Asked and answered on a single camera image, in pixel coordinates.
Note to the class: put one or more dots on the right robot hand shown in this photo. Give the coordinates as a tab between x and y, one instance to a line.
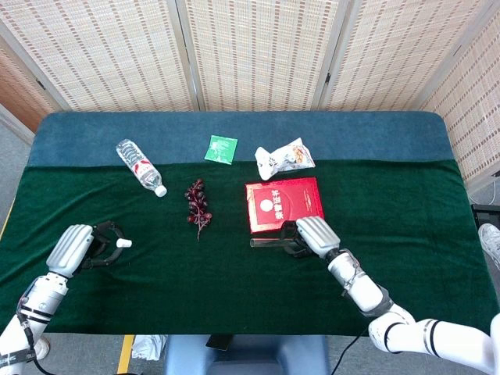
316	234

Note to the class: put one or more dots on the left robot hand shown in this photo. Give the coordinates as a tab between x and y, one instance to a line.
68	250

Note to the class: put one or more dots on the transparent glass test tube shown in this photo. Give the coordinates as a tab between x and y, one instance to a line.
265	243

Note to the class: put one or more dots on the small white stopper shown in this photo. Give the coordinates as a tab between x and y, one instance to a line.
126	243

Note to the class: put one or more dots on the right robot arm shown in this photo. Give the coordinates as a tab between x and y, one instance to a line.
363	289

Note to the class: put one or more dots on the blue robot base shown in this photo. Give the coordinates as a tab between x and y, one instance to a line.
265	355

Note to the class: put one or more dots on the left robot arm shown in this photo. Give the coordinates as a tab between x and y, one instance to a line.
43	297

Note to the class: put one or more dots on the red certificate book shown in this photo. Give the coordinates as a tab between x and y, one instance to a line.
285	201

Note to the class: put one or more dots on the white crumpled snack bag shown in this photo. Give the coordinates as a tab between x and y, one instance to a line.
283	158

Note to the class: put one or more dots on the white sneaker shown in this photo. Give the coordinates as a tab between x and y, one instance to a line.
43	347
490	242

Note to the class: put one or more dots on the dark green velvet cloth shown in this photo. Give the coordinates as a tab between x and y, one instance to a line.
234	297

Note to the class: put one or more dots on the blue table cover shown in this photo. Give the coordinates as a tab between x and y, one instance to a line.
351	136

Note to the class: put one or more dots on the clear plastic water bottle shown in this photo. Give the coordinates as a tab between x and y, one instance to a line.
140	166

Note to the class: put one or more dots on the dark red grape bunch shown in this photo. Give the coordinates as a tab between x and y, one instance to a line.
196	199

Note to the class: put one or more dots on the white crumpled plastic bag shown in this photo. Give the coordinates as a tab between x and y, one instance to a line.
147	347

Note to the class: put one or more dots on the green paper packet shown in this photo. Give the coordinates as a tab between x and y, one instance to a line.
220	149

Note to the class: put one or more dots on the black screen hinge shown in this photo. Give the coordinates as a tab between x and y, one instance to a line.
39	83
328	78

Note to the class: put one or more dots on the black box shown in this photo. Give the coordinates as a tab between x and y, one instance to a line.
486	215

